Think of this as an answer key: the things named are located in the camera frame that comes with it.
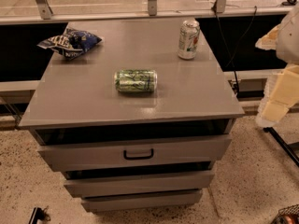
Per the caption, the black drawer handle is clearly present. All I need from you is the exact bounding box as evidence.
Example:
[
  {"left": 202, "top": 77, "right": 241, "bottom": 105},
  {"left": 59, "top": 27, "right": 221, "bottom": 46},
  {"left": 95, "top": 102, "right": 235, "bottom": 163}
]
[{"left": 123, "top": 149, "right": 154, "bottom": 161}]

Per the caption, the grey metal railing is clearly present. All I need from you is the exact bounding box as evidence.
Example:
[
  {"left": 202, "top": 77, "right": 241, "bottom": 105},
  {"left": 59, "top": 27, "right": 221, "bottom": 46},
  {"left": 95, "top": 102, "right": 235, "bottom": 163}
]
[{"left": 0, "top": 0, "right": 292, "bottom": 24}]

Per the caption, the top grey drawer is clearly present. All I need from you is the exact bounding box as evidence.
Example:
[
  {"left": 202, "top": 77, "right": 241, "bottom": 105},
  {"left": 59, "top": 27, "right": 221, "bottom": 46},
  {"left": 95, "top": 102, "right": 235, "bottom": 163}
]
[{"left": 38, "top": 134, "right": 231, "bottom": 172}]

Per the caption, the black stand leg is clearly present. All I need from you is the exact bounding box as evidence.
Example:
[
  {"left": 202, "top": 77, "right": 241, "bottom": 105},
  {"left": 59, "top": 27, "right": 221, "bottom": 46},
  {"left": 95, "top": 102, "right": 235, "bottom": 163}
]
[{"left": 263, "top": 128, "right": 299, "bottom": 167}]

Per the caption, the blue chip bag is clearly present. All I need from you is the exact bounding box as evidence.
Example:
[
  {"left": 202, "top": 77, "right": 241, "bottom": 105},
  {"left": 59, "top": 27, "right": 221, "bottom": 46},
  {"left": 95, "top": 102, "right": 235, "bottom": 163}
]
[{"left": 37, "top": 28, "right": 102, "bottom": 60}]

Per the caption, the white drink can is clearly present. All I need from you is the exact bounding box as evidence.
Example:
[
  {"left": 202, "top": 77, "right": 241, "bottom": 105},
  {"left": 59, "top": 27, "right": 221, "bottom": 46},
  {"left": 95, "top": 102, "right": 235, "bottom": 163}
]
[{"left": 178, "top": 20, "right": 200, "bottom": 60}]

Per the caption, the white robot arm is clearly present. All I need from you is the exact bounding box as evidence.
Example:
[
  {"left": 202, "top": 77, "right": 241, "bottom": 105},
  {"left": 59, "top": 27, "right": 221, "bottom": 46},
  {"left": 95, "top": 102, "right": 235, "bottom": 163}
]
[{"left": 255, "top": 5, "right": 299, "bottom": 128}]

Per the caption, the wire basket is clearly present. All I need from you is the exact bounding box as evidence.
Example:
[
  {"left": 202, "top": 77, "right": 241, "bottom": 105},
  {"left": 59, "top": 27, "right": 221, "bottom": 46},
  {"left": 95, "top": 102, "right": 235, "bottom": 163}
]
[{"left": 270, "top": 204, "right": 299, "bottom": 224}]

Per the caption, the bottom grey drawer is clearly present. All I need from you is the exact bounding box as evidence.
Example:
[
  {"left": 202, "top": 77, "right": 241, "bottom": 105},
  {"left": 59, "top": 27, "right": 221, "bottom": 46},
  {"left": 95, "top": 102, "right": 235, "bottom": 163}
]
[{"left": 81, "top": 189, "right": 202, "bottom": 213}]

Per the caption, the green drink can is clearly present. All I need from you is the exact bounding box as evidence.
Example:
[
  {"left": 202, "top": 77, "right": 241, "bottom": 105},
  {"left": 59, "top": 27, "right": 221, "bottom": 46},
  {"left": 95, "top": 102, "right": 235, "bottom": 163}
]
[{"left": 114, "top": 69, "right": 157, "bottom": 93}]

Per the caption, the middle grey drawer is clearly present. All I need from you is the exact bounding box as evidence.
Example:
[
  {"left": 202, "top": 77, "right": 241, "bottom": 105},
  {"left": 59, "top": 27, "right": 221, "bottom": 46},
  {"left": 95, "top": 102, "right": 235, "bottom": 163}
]
[{"left": 64, "top": 170, "right": 214, "bottom": 198}]

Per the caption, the grey drawer cabinet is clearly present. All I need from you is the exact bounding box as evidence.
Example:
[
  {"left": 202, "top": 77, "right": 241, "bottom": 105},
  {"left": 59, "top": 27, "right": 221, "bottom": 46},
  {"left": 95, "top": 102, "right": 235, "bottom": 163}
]
[{"left": 18, "top": 18, "right": 246, "bottom": 214}]

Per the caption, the grey drawer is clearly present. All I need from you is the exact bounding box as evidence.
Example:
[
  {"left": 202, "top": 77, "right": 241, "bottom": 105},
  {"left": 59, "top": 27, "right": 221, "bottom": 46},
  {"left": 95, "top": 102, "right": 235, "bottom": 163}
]
[
  {"left": 64, "top": 170, "right": 214, "bottom": 198},
  {"left": 38, "top": 134, "right": 231, "bottom": 172},
  {"left": 81, "top": 189, "right": 202, "bottom": 213}
]

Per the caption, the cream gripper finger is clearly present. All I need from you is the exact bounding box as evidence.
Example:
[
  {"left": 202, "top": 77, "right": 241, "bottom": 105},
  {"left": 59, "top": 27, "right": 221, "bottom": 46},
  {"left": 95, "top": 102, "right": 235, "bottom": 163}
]
[{"left": 256, "top": 63, "right": 299, "bottom": 128}]

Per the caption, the black object on floor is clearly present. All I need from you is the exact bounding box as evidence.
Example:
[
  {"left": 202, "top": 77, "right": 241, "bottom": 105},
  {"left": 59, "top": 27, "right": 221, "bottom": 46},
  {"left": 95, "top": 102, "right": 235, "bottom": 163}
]
[{"left": 28, "top": 207, "right": 51, "bottom": 224}]

